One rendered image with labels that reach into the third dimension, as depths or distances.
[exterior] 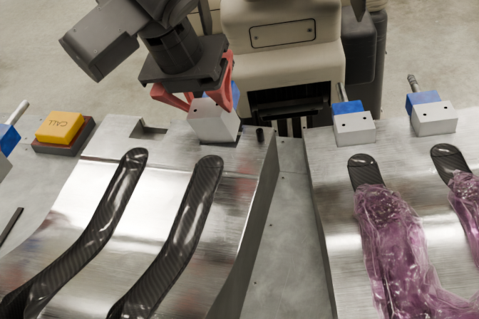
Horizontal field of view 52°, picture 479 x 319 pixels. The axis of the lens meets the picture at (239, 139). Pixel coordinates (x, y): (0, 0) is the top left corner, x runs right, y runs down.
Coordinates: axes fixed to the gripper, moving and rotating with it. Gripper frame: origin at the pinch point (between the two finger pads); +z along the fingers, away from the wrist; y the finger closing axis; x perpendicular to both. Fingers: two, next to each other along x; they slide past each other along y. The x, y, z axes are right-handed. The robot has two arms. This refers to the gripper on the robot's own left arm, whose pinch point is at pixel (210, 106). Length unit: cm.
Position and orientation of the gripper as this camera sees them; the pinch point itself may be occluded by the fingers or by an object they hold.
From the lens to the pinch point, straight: 65.2
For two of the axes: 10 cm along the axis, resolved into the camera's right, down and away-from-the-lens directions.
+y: 9.2, -0.4, -3.9
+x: 2.0, -8.1, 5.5
